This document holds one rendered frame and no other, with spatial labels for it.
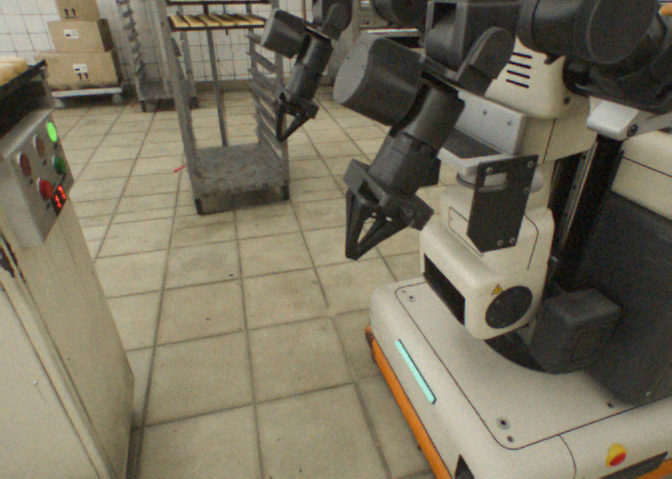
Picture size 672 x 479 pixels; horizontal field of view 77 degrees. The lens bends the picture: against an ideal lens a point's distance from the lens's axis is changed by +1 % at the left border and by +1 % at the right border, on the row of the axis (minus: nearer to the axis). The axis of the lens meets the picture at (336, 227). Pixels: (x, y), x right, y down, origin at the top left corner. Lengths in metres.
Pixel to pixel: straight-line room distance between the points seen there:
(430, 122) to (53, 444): 0.85
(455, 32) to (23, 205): 0.61
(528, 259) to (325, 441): 0.72
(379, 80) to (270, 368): 1.13
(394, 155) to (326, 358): 1.05
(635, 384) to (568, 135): 0.51
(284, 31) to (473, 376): 0.81
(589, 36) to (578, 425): 0.77
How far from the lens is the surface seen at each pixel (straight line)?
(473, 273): 0.82
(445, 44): 0.44
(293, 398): 1.32
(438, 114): 0.43
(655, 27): 0.58
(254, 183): 2.18
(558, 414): 1.04
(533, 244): 0.82
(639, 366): 1.02
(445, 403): 1.00
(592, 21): 0.48
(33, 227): 0.76
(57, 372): 0.86
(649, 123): 0.63
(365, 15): 4.01
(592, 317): 0.90
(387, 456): 1.22
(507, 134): 0.70
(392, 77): 0.40
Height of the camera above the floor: 1.05
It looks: 31 degrees down
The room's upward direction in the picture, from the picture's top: straight up
